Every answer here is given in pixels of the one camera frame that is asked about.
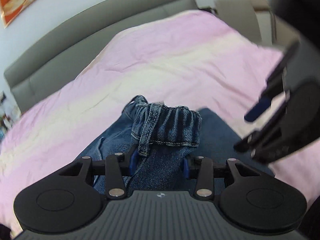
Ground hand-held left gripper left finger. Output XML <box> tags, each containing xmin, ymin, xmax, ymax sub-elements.
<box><xmin>59</xmin><ymin>145</ymin><xmax>138</xmax><ymax>198</ymax></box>

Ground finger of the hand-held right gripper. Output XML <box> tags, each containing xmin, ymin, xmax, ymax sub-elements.
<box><xmin>234</xmin><ymin>102</ymin><xmax>288</xmax><ymax>153</ymax></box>
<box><xmin>244</xmin><ymin>41</ymin><xmax>300</xmax><ymax>122</ymax></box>

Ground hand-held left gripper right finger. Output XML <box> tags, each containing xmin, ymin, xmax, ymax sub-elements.
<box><xmin>184</xmin><ymin>155</ymin><xmax>260</xmax><ymax>198</ymax></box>

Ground blue denim pants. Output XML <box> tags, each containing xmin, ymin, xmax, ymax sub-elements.
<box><xmin>92</xmin><ymin>95</ymin><xmax>275</xmax><ymax>198</ymax></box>

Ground grey chair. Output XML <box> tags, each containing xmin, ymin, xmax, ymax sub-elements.
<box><xmin>214</xmin><ymin>0</ymin><xmax>263</xmax><ymax>46</ymax></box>

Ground pink floral blanket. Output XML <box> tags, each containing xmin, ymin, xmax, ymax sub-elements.
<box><xmin>0</xmin><ymin>9</ymin><xmax>320</xmax><ymax>233</ymax></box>

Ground cluttered nightstand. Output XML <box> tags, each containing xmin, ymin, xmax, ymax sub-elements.
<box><xmin>0</xmin><ymin>91</ymin><xmax>22</xmax><ymax>140</ymax></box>

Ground grey upholstered bed headboard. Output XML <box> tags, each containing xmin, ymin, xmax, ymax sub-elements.
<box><xmin>3</xmin><ymin>0</ymin><xmax>199</xmax><ymax>113</ymax></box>

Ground orange framed wall picture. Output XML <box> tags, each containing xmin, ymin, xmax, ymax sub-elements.
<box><xmin>0</xmin><ymin>0</ymin><xmax>66</xmax><ymax>28</ymax></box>

